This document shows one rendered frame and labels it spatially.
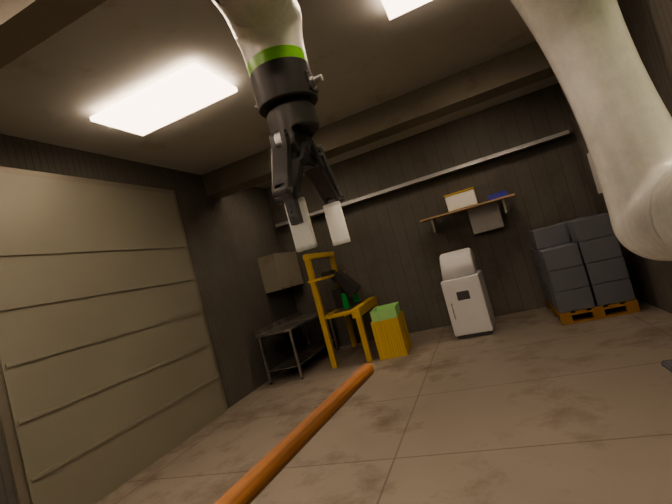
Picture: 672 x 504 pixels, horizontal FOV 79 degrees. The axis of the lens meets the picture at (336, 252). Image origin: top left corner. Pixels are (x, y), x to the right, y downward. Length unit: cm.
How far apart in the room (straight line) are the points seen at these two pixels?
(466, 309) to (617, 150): 554
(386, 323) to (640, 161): 546
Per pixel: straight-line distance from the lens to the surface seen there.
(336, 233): 67
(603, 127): 70
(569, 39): 72
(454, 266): 620
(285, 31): 66
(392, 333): 603
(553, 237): 637
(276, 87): 62
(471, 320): 618
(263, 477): 61
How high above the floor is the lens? 143
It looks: 3 degrees up
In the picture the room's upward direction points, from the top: 15 degrees counter-clockwise
